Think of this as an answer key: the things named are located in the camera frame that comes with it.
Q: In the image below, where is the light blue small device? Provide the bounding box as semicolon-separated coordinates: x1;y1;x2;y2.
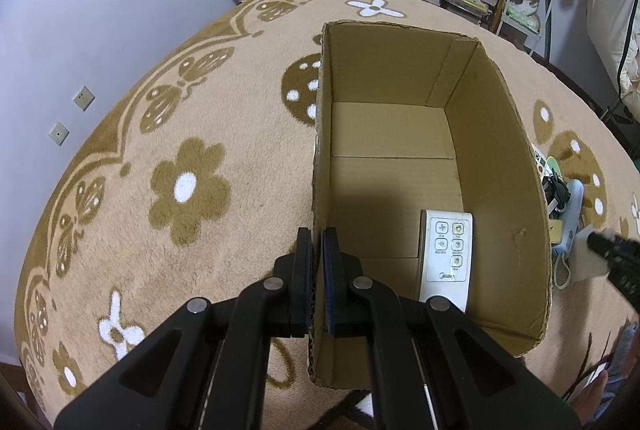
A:
552;179;584;291

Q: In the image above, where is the white air conditioner remote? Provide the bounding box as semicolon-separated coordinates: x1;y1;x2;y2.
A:
419;210;473;311

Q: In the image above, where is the brown cardboard box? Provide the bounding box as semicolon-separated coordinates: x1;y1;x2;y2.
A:
305;20;554;390

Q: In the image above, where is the beige floral butterfly rug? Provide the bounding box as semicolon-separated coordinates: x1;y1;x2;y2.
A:
15;0;639;419

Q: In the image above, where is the lower white wall socket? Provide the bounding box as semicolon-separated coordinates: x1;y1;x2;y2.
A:
49;121;70;146

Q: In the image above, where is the white wall socket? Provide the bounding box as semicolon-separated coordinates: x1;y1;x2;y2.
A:
49;121;70;146
73;86;96;112

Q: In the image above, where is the upper white wall socket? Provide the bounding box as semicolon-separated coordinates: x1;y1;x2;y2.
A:
73;86;96;112

